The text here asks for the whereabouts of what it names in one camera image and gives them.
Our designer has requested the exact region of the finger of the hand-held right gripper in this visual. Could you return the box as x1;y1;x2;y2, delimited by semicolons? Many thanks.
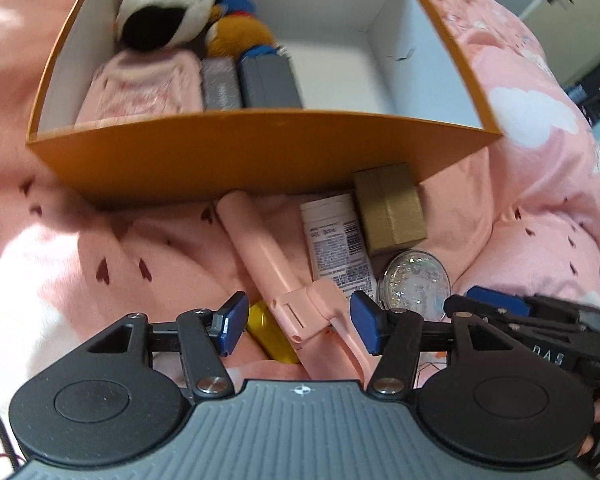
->
443;295;521;333
466;286;533;313

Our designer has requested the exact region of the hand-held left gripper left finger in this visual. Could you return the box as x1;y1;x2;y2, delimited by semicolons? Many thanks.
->
86;291;251;401

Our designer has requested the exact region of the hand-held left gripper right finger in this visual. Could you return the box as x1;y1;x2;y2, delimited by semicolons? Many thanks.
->
350;291;519;397

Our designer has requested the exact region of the yellow bottle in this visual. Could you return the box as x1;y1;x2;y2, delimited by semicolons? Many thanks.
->
245;300;301;365

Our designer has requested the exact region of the round clear glitter compact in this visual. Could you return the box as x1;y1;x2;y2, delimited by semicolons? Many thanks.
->
380;250;452;322

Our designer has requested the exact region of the pink selfie stick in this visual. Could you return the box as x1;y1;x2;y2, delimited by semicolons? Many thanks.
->
216;191;382;382

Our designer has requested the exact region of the white lotion bottle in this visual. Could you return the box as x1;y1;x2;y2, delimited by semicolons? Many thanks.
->
300;192;379;302

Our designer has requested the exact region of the gold cardboard box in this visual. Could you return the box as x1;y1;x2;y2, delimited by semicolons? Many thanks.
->
352;162;428;259

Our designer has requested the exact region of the orange cardboard box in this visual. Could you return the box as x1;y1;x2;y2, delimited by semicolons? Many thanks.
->
25;0;505;211

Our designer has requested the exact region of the silver glitter box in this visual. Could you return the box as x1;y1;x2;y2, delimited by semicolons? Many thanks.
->
201;56;243;111

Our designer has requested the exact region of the dark grey rectangular case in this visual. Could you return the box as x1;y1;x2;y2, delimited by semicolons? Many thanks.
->
237;54;304;109

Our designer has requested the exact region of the pink fabric pouch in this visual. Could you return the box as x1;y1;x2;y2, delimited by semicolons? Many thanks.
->
75;50;204;124

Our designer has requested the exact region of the black and white plush toy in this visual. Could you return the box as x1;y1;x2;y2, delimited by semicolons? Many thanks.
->
114;0;226;54

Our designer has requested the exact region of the pink printed blanket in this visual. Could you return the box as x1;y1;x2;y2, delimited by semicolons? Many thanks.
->
0;0;600;480

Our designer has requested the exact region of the white door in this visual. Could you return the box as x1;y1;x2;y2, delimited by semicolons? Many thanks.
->
520;0;600;86

